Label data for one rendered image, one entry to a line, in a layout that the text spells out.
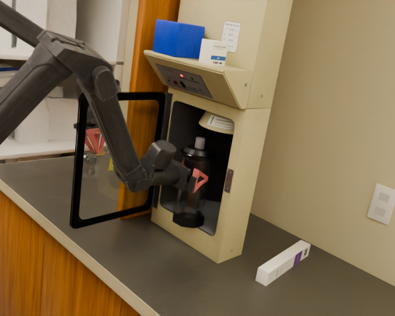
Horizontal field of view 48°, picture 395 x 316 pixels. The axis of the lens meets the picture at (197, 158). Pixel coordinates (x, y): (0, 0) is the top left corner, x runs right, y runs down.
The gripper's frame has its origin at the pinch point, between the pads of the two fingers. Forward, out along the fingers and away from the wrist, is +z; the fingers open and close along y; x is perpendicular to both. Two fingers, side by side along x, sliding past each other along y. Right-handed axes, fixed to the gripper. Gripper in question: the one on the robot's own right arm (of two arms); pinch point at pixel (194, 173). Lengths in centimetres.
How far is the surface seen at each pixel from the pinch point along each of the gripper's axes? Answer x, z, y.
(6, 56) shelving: -18, -15, 101
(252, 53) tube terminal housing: -37.5, -4.5, -13.6
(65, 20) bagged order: -38, 20, 122
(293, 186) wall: 2.6, 44.0, -9.5
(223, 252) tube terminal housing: 20.0, 4.3, -14.4
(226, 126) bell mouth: -16.5, 2.0, -6.0
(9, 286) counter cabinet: 70, -17, 67
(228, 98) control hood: -24.9, -7.7, -12.0
